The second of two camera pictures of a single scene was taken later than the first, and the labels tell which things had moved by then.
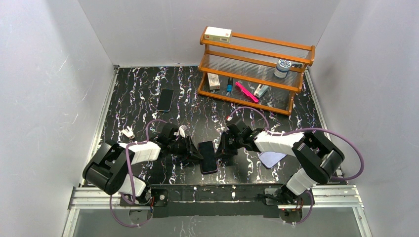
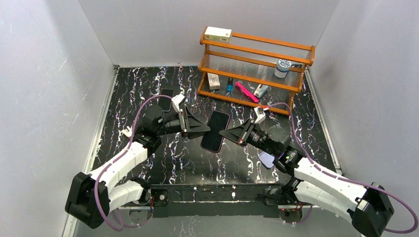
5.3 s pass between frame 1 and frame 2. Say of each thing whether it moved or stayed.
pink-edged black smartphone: moved
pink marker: stayed
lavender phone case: stayed
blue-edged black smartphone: stayed
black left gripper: moved
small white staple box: stayed
